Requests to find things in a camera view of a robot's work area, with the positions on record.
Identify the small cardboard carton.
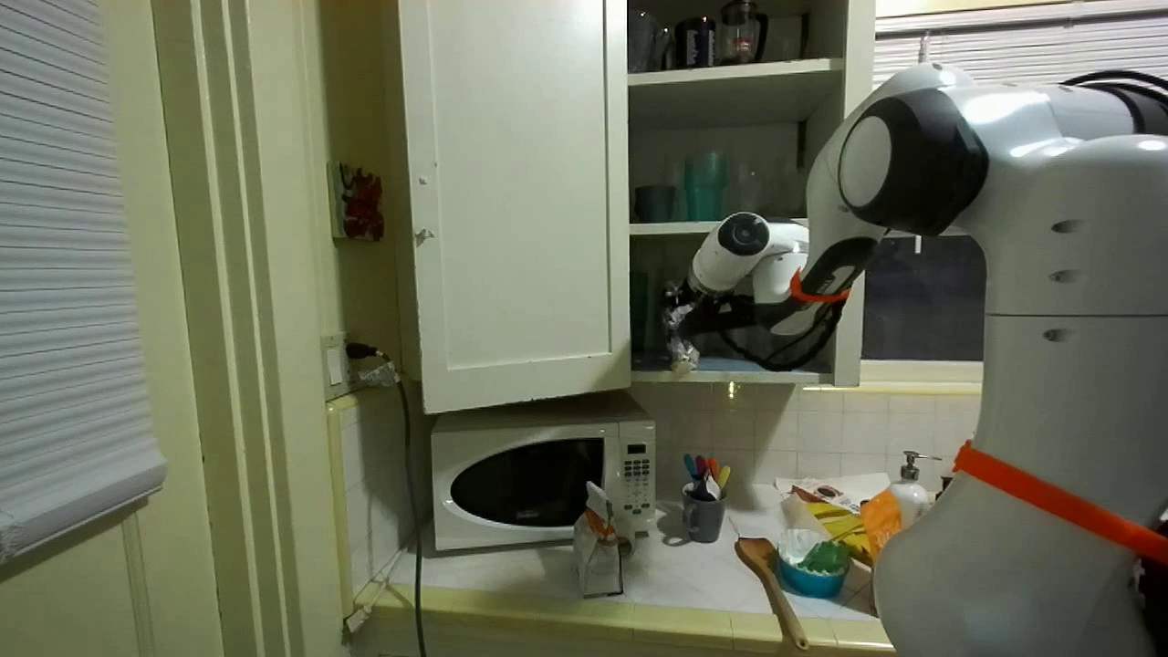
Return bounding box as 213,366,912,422
574,478,640,600

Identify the blue bowl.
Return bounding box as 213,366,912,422
777,549,856,600

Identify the cream panel door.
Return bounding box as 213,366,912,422
0,0,237,657

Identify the white window blind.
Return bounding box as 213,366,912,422
0,0,172,570
872,5,1168,89

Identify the white soap dispenser bottle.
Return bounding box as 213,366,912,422
892,450,940,529

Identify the dark pen cup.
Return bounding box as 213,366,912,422
681,481,729,546

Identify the white microwave oven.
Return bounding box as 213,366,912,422
425,407,660,559

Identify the black power cable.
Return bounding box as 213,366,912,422
342,344,430,657

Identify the wooden spoon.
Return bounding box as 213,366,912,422
733,534,814,653

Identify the white wall cabinet body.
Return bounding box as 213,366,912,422
625,0,859,389

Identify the teal plastic container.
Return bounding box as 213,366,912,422
681,150,733,221

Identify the red wall ornament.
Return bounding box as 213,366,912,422
338,159,387,245

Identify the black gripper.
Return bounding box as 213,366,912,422
665,280,740,356

